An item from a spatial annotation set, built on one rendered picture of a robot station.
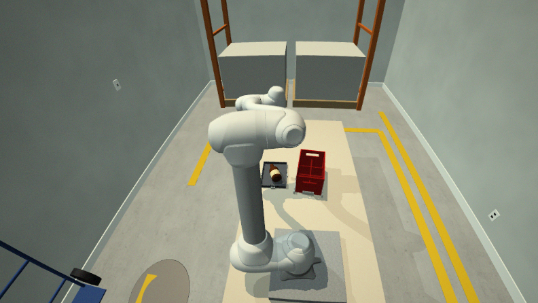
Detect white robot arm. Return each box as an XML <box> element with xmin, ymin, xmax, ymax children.
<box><xmin>208</xmin><ymin>86</ymin><xmax>321</xmax><ymax>281</ymax></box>

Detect brown glass bottle with cream label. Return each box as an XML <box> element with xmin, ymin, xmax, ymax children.
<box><xmin>269</xmin><ymin>164</ymin><xmax>282</xmax><ymax>182</ymax></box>

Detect red crate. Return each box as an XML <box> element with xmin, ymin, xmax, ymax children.
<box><xmin>295</xmin><ymin>149</ymin><xmax>325</xmax><ymax>196</ymax></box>

